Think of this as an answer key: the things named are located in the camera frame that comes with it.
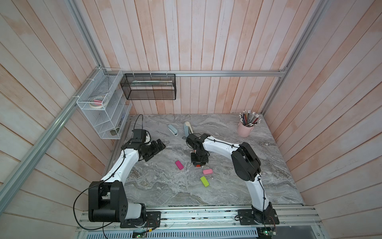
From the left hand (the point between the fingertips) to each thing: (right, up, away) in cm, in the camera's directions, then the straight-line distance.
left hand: (160, 151), depth 86 cm
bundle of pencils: (+59, +20, +16) cm, 65 cm away
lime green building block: (+26, -18, -1) cm, 32 cm away
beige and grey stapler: (+16, +13, +21) cm, 29 cm away
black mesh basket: (-12, +44, +19) cm, 49 cm away
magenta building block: (+11, -10, +7) cm, 16 cm away
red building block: (+23, -10, +5) cm, 25 cm away
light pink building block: (+28, -13, +4) cm, 32 cm away
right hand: (+21, -10, +7) cm, 24 cm away
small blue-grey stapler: (+4, +13, +22) cm, 26 cm away
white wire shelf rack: (-26, +17, -9) cm, 32 cm away
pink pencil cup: (+56, +12, +18) cm, 60 cm away
